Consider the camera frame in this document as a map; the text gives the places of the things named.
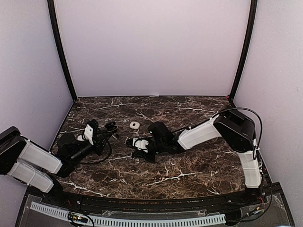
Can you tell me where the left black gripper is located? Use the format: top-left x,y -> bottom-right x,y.
70,130 -> 111,165

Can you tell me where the black earbud case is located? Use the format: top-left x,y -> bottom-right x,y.
105,122 -> 118,134

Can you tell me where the white oval charging case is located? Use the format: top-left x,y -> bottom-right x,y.
77,135 -> 85,141

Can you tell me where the small white charging case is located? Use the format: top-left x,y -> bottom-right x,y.
129,122 -> 140,130

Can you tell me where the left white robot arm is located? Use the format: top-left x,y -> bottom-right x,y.
0,122 -> 117,206

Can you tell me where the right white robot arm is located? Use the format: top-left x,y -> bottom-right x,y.
125,107 -> 262,205

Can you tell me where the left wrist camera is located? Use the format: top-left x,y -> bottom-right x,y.
82,119 -> 98,145

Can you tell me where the black front rail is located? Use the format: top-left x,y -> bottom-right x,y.
62,191 -> 269,213

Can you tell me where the white slotted cable duct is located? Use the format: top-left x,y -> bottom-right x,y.
29,202 -> 226,227

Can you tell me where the right black frame post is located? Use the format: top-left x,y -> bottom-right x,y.
227,0 -> 258,103

